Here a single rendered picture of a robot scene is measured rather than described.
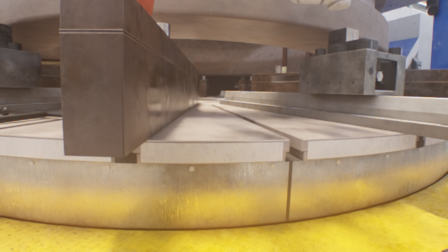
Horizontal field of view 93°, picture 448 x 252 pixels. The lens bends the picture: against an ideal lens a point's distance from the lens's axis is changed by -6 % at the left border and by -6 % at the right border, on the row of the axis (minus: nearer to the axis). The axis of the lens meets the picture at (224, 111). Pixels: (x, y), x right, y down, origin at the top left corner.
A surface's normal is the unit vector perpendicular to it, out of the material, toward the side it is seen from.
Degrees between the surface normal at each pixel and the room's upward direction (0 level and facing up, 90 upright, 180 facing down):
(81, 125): 90
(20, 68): 90
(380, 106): 71
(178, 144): 90
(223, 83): 90
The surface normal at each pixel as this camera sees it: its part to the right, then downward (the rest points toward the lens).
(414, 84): -0.68, 0.05
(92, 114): 0.04, 0.09
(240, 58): -0.42, 0.07
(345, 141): 0.27, 0.10
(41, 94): 0.90, -0.26
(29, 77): 0.94, 0.05
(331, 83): -0.91, 0.02
